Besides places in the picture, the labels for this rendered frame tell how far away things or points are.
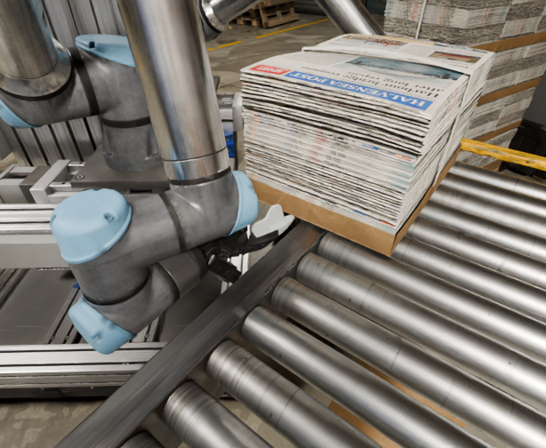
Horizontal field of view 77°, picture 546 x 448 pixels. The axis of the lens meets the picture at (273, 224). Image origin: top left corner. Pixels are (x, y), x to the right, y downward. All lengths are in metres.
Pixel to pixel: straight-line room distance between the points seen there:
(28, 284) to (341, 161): 1.30
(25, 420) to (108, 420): 1.06
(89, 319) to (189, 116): 0.25
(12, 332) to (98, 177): 0.79
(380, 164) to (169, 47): 0.29
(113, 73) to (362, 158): 0.45
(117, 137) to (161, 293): 0.38
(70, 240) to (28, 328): 1.04
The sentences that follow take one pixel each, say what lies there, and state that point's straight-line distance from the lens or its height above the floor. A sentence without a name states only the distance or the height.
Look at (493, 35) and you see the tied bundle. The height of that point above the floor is 0.91.
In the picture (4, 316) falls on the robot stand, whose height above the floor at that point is 0.21.
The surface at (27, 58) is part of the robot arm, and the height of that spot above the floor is 1.05.
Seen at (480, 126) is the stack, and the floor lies 0.48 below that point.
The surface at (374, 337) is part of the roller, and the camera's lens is 0.46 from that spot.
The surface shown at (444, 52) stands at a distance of 0.72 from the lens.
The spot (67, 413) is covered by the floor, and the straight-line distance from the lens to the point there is 1.43.
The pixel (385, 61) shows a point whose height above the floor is 1.03.
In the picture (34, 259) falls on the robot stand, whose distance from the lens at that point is 0.84.
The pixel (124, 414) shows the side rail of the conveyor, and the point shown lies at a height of 0.80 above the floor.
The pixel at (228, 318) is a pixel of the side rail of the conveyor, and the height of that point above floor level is 0.80.
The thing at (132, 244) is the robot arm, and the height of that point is 0.93.
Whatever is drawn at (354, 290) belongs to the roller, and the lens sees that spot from 0.50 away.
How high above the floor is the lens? 1.17
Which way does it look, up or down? 39 degrees down
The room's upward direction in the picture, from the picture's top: straight up
